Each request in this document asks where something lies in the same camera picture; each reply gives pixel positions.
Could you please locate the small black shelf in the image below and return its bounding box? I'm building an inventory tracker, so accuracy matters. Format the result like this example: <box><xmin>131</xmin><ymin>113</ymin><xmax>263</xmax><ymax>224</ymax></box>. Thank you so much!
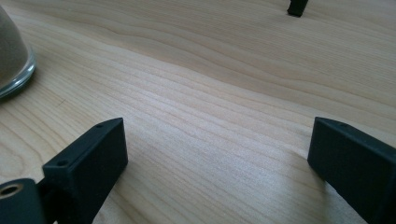
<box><xmin>287</xmin><ymin>0</ymin><xmax>309</xmax><ymax>18</ymax></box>

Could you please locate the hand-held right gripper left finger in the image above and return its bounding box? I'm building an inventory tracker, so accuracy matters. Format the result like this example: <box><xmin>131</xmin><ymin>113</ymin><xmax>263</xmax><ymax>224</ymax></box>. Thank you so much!
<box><xmin>36</xmin><ymin>117</ymin><xmax>129</xmax><ymax>224</ymax></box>

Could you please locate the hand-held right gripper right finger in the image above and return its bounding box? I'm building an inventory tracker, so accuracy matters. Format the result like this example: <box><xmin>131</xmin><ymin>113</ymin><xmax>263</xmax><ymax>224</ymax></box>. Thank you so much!
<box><xmin>307</xmin><ymin>117</ymin><xmax>396</xmax><ymax>224</ymax></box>

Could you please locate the glass jar with brown powder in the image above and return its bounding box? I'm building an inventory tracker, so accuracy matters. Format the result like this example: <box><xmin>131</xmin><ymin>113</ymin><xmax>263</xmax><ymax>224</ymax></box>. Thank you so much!
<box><xmin>0</xmin><ymin>6</ymin><xmax>37</xmax><ymax>100</ymax></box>

